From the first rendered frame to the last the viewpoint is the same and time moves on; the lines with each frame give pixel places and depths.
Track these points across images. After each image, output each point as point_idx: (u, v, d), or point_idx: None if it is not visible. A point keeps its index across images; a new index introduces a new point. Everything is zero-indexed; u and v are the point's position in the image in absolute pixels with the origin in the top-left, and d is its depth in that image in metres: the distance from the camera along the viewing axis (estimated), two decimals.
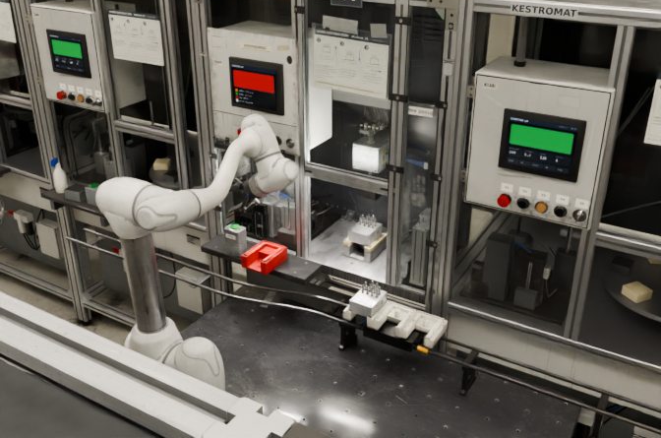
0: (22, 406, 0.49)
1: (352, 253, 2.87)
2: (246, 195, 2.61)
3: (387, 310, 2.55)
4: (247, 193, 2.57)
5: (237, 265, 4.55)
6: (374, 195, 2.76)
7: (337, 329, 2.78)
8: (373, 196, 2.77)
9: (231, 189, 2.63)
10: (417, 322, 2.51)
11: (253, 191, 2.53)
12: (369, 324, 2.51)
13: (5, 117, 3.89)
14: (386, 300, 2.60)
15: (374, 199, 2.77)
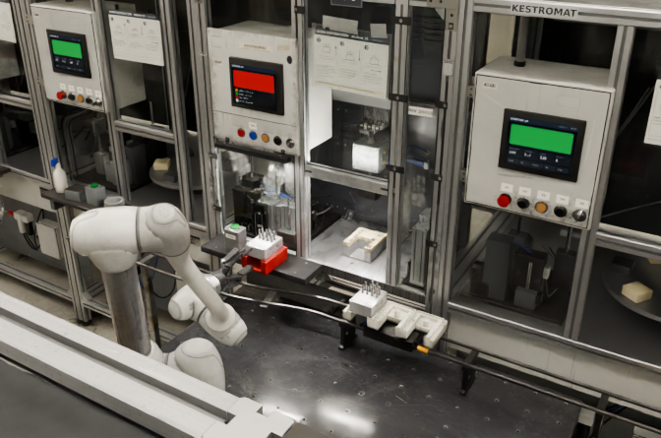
0: (22, 406, 0.49)
1: (352, 253, 2.87)
2: None
3: (387, 310, 2.55)
4: None
5: (237, 265, 4.55)
6: (374, 195, 2.76)
7: (337, 329, 2.78)
8: (373, 196, 2.77)
9: None
10: (417, 322, 2.51)
11: None
12: (369, 324, 2.51)
13: (5, 117, 3.89)
14: (386, 300, 2.60)
15: (374, 199, 2.77)
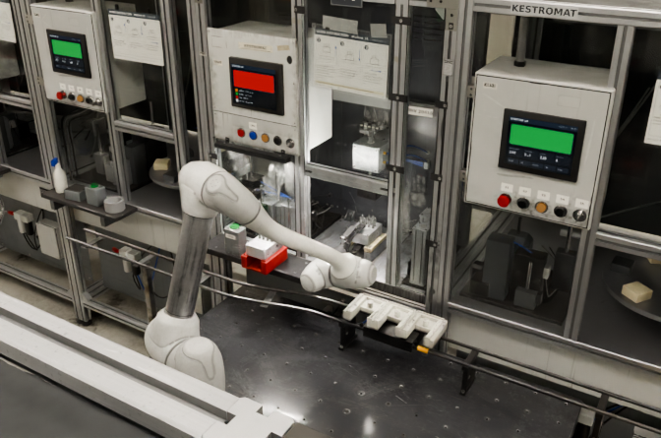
0: (22, 406, 0.49)
1: None
2: None
3: (387, 310, 2.55)
4: None
5: (237, 265, 4.55)
6: (374, 195, 2.76)
7: (337, 329, 2.78)
8: (373, 196, 2.77)
9: None
10: (417, 322, 2.51)
11: None
12: (369, 324, 2.51)
13: (5, 117, 3.89)
14: (386, 300, 2.60)
15: (374, 199, 2.77)
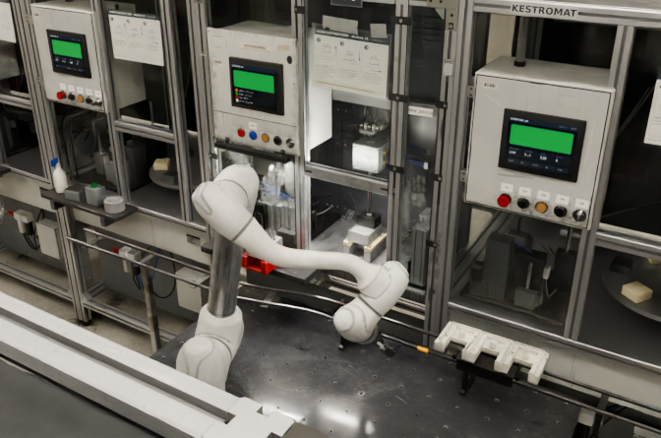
0: (22, 406, 0.49)
1: (352, 253, 2.87)
2: None
3: (481, 342, 2.38)
4: None
5: None
6: (373, 223, 2.82)
7: None
8: (372, 224, 2.82)
9: None
10: (515, 354, 2.34)
11: None
12: (464, 356, 2.34)
13: (5, 117, 3.89)
14: (478, 330, 2.43)
15: (373, 227, 2.83)
